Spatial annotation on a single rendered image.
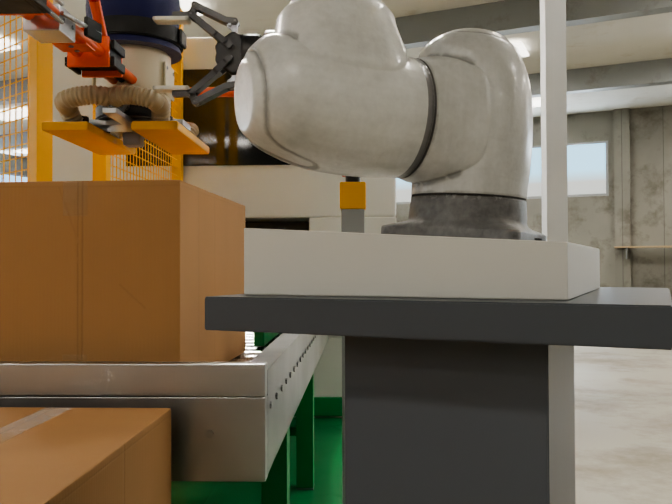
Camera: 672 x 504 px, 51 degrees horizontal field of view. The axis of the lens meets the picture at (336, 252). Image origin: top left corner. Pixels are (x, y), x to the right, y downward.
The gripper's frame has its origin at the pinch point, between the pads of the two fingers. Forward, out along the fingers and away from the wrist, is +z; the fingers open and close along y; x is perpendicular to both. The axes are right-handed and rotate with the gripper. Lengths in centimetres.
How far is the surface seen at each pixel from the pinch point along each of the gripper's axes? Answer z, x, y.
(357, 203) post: -39, 44, 26
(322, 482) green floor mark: -27, 118, 120
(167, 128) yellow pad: 1.0, 9.5, 12.7
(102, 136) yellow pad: 17.8, 18.5, 12.6
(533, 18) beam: -258, 700, -250
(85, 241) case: 13.4, -3.5, 36.8
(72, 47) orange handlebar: 13.0, -11.0, 1.8
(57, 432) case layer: 6, -35, 66
